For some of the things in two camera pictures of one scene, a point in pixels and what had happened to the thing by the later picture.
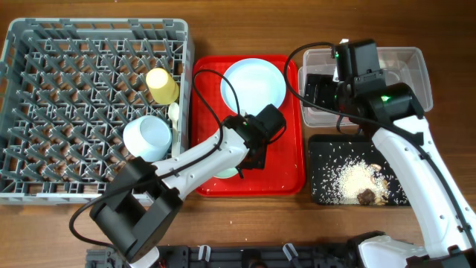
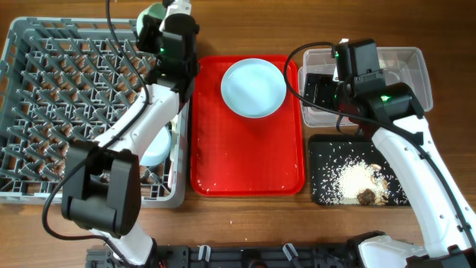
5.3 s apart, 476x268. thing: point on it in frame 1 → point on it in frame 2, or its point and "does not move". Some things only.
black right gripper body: [327, 92] does not move
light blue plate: [257, 83] does not move
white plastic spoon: [173, 114] does not move
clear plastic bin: [407, 66] does not move
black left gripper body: [258, 161] → [151, 41]
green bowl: [227, 173] → [157, 10]
